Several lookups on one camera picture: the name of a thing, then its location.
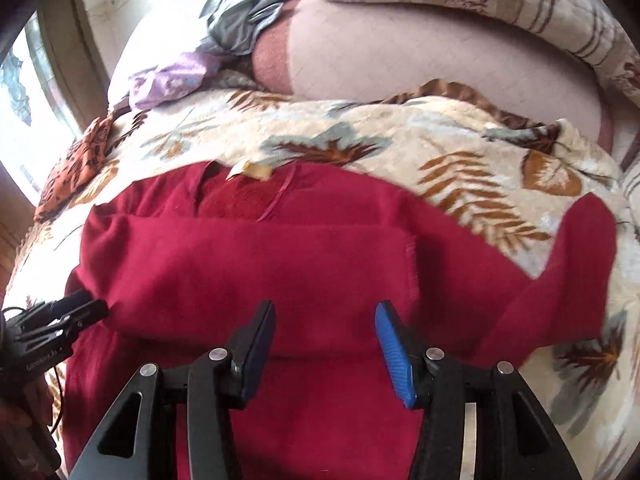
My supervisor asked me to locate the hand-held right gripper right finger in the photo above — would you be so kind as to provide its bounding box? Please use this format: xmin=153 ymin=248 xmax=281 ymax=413
xmin=375 ymin=301 xmax=583 ymax=480

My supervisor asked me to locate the white pillow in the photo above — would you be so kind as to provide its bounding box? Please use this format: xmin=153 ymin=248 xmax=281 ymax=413
xmin=107 ymin=10 xmax=226 ymax=111

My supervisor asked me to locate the pink quilted cushion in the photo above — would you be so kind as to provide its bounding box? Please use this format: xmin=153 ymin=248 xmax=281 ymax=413
xmin=252 ymin=0 xmax=616 ymax=153

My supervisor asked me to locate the leaf print blanket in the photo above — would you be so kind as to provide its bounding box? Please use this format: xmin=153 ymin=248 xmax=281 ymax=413
xmin=10 ymin=80 xmax=640 ymax=480

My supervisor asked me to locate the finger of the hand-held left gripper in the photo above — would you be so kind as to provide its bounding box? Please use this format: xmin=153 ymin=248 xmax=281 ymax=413
xmin=55 ymin=300 xmax=110 ymax=334
xmin=30 ymin=291 xmax=93 ymax=317

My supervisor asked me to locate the purple printed cloth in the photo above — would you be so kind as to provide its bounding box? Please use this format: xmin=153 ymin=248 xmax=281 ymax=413
xmin=129 ymin=50 xmax=221 ymax=111

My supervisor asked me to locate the red sweater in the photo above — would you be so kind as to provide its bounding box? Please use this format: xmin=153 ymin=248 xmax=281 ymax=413
xmin=62 ymin=160 xmax=617 ymax=480

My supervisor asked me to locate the person's left hand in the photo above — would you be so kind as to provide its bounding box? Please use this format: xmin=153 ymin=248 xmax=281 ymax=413
xmin=0 ymin=407 xmax=33 ymax=429

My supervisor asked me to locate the grey cloth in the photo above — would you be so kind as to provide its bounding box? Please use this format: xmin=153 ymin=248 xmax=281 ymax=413
xmin=200 ymin=0 xmax=306 ymax=58

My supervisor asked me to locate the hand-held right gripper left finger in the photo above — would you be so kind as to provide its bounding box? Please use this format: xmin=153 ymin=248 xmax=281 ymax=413
xmin=70 ymin=301 xmax=277 ymax=480

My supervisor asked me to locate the orange floral cloth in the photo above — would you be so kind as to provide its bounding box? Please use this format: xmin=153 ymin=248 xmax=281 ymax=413
xmin=35 ymin=112 xmax=121 ymax=221

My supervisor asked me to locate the patterned glass window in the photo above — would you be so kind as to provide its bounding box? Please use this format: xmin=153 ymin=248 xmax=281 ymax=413
xmin=0 ymin=10 xmax=81 ymax=201

